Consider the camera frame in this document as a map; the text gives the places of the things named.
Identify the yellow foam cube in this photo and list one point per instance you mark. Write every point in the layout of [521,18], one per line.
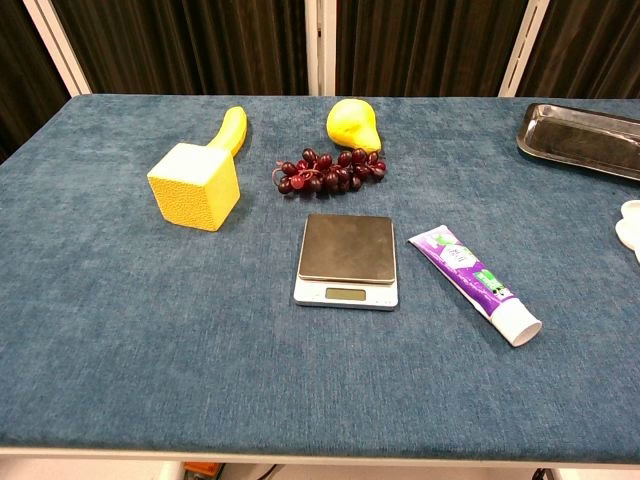
[195,195]

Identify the small digital kitchen scale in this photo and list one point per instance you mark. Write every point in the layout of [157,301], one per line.
[345,247]

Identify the yellow toy banana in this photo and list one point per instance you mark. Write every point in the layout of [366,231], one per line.
[232,127]

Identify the dark red toy grapes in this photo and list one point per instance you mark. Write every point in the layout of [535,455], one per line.
[325,175]

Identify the yellow toy pear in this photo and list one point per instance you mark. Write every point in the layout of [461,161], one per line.
[350,125]

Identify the purple white toothpaste tube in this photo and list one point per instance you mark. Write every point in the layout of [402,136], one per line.
[465,265]

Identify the blue fabric table cloth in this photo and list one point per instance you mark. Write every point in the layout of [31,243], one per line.
[150,325]

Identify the black pleated curtain panel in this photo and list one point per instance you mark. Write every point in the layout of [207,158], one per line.
[25,75]
[425,45]
[590,45]
[190,45]

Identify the orange object under table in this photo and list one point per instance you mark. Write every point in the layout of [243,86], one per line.
[202,470]

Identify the rectangular stainless steel tray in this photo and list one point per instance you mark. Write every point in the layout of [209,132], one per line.
[575,137]

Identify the white flower-shaped paint palette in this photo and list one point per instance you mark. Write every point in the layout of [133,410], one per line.
[631,225]

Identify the white metal frame post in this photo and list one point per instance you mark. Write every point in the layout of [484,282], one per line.
[60,45]
[320,45]
[522,50]

